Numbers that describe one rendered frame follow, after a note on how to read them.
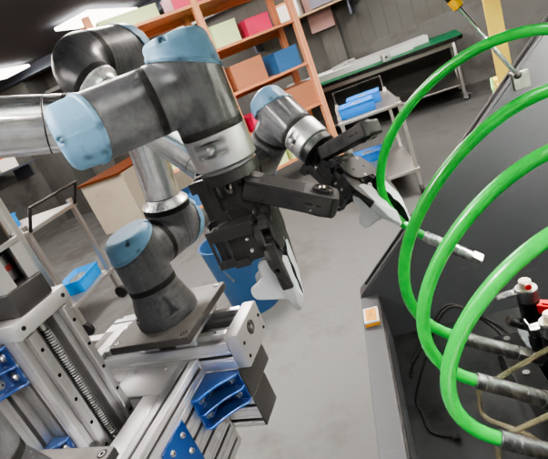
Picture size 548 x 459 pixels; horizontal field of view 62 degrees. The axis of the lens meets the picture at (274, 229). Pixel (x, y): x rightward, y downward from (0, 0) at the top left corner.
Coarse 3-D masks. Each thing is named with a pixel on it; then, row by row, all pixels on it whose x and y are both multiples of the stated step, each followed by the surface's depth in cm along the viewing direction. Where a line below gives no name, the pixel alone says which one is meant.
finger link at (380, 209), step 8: (360, 184) 75; (368, 192) 74; (376, 192) 75; (360, 200) 76; (376, 200) 74; (384, 200) 74; (360, 208) 77; (368, 208) 76; (376, 208) 74; (384, 208) 73; (392, 208) 74; (360, 216) 77; (368, 216) 76; (376, 216) 75; (384, 216) 74; (392, 216) 73; (368, 224) 77; (400, 224) 74
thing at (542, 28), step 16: (512, 32) 56; (528, 32) 55; (544, 32) 54; (480, 48) 58; (448, 64) 61; (432, 80) 62; (416, 96) 64; (400, 112) 67; (384, 144) 70; (384, 160) 72; (384, 176) 73; (384, 192) 74
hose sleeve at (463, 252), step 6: (426, 234) 74; (432, 234) 74; (426, 240) 75; (432, 240) 74; (438, 240) 74; (438, 246) 74; (456, 246) 73; (462, 246) 73; (456, 252) 73; (462, 252) 73; (468, 252) 72; (462, 258) 73; (468, 258) 73
